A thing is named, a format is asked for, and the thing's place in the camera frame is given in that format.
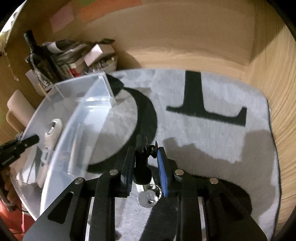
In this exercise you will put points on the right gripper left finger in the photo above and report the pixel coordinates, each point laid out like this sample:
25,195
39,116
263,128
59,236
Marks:
127,171

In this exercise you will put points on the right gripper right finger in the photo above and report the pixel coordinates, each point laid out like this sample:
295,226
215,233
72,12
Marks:
165,172

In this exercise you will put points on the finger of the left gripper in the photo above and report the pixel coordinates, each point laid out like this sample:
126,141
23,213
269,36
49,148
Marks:
12,150

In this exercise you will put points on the black mini tripod mount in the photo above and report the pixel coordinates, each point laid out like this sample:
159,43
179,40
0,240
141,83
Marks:
142,174

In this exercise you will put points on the clear plastic storage bin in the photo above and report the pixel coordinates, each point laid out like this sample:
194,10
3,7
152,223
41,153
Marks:
98,116

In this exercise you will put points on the pink plastic cup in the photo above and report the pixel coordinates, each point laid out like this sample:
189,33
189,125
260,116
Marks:
20,107

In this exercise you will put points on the white handheld massager device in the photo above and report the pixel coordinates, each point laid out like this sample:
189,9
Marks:
51,137

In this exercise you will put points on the grey rug with black letters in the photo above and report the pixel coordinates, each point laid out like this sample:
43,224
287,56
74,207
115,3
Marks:
211,125

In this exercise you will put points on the dark wine bottle elephant label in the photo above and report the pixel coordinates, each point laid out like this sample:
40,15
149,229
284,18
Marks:
40,59

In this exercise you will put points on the stack of papers and books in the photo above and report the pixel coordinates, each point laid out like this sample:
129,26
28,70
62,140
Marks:
68,56

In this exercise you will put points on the pink small card box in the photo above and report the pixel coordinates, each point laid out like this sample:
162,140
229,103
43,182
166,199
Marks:
97,52

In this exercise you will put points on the orange sticky note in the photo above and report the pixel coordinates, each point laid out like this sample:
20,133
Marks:
91,10

